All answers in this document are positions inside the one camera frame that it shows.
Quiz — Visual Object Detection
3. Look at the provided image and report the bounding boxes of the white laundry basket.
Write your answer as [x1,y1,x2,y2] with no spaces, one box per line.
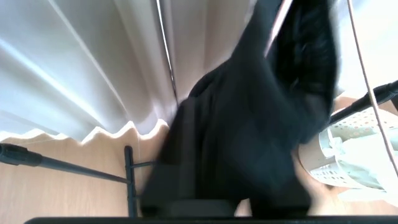
[297,106,398,191]

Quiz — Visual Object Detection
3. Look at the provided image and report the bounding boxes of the black clothes rack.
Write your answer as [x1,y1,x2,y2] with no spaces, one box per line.
[0,80,398,218]

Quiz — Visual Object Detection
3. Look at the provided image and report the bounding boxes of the black shorts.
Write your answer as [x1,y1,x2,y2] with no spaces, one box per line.
[139,0,340,218]

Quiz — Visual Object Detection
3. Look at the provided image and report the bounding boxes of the white garment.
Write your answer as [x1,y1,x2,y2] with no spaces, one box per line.
[319,126,398,208]

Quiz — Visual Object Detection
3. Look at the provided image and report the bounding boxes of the beige curtain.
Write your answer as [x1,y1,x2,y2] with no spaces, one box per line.
[0,0,346,142]

